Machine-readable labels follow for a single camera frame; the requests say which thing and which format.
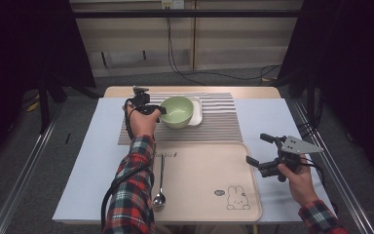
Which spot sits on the white wall outlet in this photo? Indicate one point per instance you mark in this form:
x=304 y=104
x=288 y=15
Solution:
x=172 y=4

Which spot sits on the metal spoon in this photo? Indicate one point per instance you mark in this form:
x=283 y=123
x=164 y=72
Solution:
x=159 y=200

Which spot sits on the yellow floor tape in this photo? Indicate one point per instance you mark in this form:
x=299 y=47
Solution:
x=33 y=105

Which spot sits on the person's right hand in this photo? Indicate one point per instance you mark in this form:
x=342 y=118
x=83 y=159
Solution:
x=302 y=187

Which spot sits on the white square plate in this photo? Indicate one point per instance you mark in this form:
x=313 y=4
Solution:
x=197 y=113

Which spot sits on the person's left hand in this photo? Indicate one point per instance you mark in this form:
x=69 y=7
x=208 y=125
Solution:
x=142 y=125

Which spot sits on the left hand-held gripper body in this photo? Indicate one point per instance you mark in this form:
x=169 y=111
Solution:
x=142 y=100

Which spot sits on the black metal stand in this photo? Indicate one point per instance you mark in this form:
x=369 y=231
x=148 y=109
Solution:
x=44 y=107

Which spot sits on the beige rabbit print tray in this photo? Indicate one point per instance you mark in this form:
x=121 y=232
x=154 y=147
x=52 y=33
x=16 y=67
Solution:
x=201 y=185

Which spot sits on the white board sheet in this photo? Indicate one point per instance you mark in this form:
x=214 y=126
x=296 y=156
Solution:
x=266 y=120

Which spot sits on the black horizontal bar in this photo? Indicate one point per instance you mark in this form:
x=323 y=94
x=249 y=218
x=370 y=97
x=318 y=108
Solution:
x=126 y=13

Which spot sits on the black curtain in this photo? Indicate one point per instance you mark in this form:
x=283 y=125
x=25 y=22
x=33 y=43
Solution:
x=354 y=65
x=19 y=48

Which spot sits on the striped placemat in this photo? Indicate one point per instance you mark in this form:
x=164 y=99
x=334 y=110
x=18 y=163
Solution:
x=217 y=130

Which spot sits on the metal floor rail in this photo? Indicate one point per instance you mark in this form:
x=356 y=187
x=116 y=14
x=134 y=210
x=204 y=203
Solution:
x=344 y=182
x=22 y=175

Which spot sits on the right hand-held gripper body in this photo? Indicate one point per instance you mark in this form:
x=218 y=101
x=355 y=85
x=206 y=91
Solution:
x=298 y=147

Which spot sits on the green bowl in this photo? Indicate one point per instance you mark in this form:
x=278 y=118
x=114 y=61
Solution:
x=177 y=112

